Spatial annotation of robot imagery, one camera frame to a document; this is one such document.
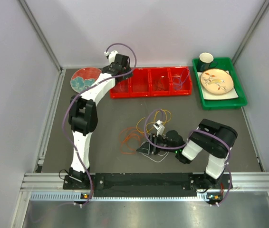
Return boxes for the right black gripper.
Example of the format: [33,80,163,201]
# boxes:
[137,133,178,155]

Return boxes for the white wire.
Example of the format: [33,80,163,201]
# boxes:
[141,151,170,163]

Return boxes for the yellow wire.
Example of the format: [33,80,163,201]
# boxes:
[136,109,173,137]

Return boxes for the red four-compartment bin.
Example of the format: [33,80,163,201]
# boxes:
[109,66,192,98]

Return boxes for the blue wire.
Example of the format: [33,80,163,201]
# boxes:
[172,68,190,91]

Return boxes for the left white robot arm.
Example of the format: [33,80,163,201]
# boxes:
[65,51,132,189]

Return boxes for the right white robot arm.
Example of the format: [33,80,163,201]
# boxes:
[136,119,238,190]

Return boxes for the red blue floral plate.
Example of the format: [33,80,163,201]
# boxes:
[70,67,101,93]

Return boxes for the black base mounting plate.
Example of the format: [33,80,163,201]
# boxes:
[63,173,229,198]

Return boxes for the beige bird pattern plate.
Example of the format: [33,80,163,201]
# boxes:
[200,69,234,95]

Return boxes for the white square plate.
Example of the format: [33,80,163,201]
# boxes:
[198,72,239,100]

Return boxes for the white green cup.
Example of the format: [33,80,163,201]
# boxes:
[197,52,218,72]

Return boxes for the green plastic tray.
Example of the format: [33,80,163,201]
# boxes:
[192,57,248,110]

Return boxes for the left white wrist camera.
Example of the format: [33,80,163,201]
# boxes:
[104,50,118,64]

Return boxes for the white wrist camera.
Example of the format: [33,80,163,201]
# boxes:
[104,50,118,64]
[153,120,165,136]

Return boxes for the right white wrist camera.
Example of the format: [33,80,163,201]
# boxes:
[153,120,165,136]

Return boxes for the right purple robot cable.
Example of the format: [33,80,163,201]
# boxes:
[144,109,233,206]

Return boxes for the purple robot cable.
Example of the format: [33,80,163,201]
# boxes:
[144,109,233,206]
[62,43,137,207]

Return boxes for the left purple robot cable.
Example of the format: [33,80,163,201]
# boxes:
[62,43,137,207]

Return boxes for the aluminium frame left post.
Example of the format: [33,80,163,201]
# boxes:
[17,0,62,71]

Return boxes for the aluminium frame post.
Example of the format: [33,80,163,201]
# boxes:
[232,0,269,64]
[17,0,62,71]

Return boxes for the grey slotted cable duct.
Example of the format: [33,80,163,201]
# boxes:
[30,191,209,202]

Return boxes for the aluminium frame right post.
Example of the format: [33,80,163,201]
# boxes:
[232,0,269,64]

